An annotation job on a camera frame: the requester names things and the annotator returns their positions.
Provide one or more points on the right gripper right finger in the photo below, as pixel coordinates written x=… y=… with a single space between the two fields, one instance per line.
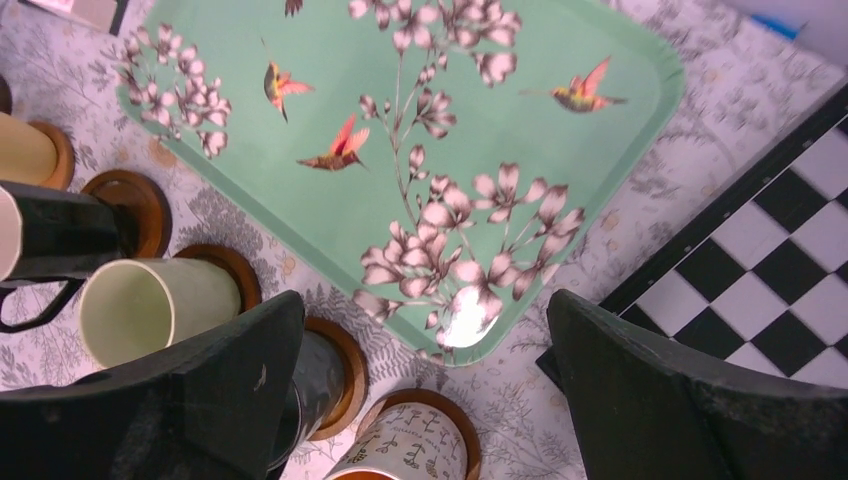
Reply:
x=646 y=407

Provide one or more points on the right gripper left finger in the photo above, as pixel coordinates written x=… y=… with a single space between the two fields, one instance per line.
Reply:
x=205 y=408

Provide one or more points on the dark green mug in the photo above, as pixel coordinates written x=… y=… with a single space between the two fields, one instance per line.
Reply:
x=315 y=390

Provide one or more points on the pale green mug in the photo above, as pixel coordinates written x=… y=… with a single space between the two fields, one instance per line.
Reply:
x=132 y=308

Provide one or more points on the black white chessboard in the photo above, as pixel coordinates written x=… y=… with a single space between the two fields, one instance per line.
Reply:
x=759 y=278

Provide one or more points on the patterned mug orange inside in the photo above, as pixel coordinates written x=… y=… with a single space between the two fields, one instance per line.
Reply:
x=410 y=441

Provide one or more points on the black mug white inside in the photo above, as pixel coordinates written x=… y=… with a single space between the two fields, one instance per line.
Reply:
x=48 y=236

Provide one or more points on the yellow mug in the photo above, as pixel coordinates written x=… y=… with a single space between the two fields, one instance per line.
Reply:
x=27 y=155

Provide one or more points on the small light wooden coaster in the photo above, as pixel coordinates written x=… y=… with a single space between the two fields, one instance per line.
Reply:
x=62 y=175

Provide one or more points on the green serving tray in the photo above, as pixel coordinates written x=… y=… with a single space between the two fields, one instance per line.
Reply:
x=435 y=160

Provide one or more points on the blue tape strip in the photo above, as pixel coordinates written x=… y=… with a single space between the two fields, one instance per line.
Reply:
x=777 y=26

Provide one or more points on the light wooden block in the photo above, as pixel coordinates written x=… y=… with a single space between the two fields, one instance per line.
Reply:
x=95 y=14

